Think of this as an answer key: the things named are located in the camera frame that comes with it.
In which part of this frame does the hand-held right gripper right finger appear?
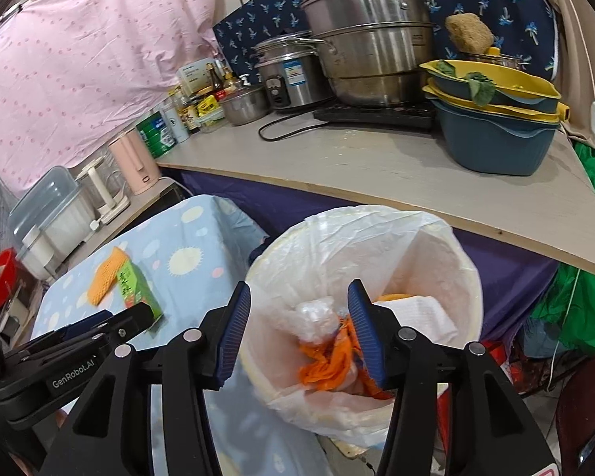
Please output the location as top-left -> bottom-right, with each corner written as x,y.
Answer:
346,279 -> 557,476

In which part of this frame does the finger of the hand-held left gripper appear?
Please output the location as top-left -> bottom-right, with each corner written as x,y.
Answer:
54,303 -> 154,358
27,309 -> 115,353

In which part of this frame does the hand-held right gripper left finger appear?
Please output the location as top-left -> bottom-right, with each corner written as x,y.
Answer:
38,282 -> 253,476

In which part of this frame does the red plastic bag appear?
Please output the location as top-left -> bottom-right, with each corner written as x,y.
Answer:
297,317 -> 392,400

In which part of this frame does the white paper towel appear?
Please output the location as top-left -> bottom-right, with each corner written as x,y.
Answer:
394,295 -> 459,340

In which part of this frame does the white lined waste bin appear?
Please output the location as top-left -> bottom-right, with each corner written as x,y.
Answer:
238,205 -> 484,449

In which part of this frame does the green carton box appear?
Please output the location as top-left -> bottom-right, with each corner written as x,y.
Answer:
116,260 -> 163,333

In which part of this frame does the orange mesh sponge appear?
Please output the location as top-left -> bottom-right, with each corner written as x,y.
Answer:
88,247 -> 132,307

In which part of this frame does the clear plastic bag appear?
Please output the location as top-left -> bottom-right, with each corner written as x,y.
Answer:
290,297 -> 350,343

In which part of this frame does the blue dotted tablecloth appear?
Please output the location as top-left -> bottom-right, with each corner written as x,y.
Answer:
30,193 -> 328,476

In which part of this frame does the red plastic container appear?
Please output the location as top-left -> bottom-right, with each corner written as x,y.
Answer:
0,249 -> 18,311

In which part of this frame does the clear plastic storage box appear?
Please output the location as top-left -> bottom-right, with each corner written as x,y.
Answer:
7,166 -> 97,281

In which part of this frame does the white glass kettle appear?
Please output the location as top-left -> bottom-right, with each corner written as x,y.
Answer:
74,156 -> 130,224

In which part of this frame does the red plastic bucket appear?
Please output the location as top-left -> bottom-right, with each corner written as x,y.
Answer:
486,342 -> 516,392

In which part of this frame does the purple cloth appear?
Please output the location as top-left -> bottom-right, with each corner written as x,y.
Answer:
178,169 -> 559,348

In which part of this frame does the pink electric kettle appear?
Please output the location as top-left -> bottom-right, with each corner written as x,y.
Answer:
108,128 -> 162,196

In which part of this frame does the green tin can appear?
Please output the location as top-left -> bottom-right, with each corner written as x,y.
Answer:
136,113 -> 177,159

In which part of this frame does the white plastic bottle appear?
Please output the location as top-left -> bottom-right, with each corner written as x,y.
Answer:
161,104 -> 189,144

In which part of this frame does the black induction cooktop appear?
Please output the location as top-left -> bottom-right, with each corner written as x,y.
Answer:
313,102 -> 440,132

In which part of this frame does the yellow packet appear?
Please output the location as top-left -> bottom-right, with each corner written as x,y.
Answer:
198,96 -> 225,122

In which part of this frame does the green plastic bag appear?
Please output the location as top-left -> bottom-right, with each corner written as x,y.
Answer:
530,141 -> 595,353

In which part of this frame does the small steel pot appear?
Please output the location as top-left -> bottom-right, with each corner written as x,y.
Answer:
221,85 -> 271,126

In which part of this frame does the blue plastic basin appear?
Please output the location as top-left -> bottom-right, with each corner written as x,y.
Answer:
434,109 -> 561,177
429,79 -> 559,112

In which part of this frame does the dark red stool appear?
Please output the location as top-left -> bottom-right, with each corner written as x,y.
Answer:
555,377 -> 595,476

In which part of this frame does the tall dark glass bottle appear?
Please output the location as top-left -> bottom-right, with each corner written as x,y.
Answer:
205,63 -> 224,100

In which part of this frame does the white cardboard box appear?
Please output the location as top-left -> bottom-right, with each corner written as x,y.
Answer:
178,62 -> 216,92

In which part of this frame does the steel rice cooker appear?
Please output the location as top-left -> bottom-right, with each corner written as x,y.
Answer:
252,32 -> 335,112

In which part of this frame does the pink dotted sheet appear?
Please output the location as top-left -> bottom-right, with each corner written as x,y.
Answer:
0,0 -> 229,199

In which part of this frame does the green vegetable leaf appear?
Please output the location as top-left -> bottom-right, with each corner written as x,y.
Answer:
466,72 -> 497,107

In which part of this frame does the yellow plastic colander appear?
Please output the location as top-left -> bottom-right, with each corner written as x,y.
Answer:
423,84 -> 570,125
419,59 -> 562,100

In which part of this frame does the large steel steamer pot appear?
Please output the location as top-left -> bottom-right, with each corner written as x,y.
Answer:
296,0 -> 447,108

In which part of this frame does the tan loofah sponge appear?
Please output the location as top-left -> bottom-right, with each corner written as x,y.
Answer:
445,14 -> 495,54

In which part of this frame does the navy printed cloth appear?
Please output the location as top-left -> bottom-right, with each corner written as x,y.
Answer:
212,0 -> 559,80

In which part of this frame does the black power cable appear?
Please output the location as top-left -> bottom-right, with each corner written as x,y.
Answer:
258,111 -> 323,142

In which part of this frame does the steel wire basket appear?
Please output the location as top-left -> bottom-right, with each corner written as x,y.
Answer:
459,50 -> 531,67

